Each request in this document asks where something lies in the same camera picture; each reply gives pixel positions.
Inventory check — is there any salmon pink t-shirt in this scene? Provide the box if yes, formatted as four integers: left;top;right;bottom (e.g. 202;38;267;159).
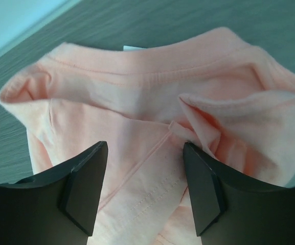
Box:
0;28;295;244

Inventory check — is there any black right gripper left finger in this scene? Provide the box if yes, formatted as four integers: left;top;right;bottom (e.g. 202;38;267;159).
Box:
0;141;108;245

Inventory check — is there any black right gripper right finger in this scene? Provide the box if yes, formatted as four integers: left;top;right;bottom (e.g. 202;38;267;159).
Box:
183;142;295;245

